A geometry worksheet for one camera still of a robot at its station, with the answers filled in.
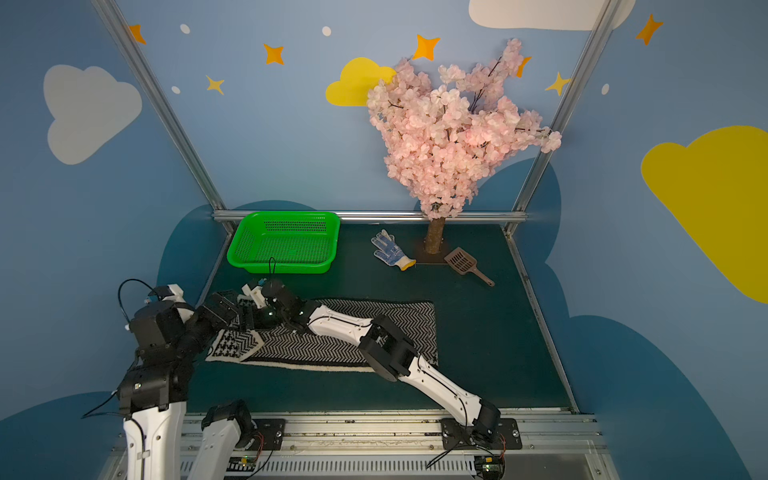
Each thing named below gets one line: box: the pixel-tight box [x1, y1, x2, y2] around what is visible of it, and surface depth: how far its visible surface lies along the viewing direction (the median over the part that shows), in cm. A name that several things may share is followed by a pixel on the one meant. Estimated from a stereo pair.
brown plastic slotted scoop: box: [444, 247, 495, 287], surface depth 113 cm
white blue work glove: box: [371, 229, 417, 271], surface depth 113 cm
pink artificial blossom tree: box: [368, 39, 561, 254], surface depth 75 cm
